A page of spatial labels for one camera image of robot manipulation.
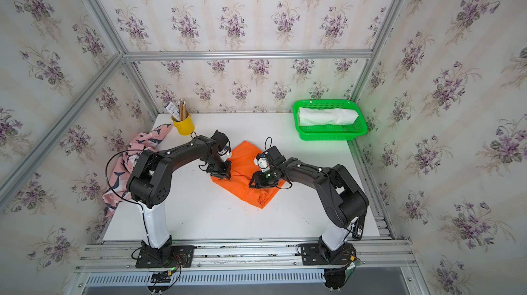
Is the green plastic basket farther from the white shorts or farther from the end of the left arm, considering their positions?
the end of the left arm

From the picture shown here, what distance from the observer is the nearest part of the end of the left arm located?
0.83 m

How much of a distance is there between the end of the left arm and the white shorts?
1.55ft

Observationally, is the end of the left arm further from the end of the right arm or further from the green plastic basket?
the green plastic basket

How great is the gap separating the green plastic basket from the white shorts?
1cm

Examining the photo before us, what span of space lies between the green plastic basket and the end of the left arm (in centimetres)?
41

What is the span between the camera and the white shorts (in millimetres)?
1123

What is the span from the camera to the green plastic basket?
1.09 meters
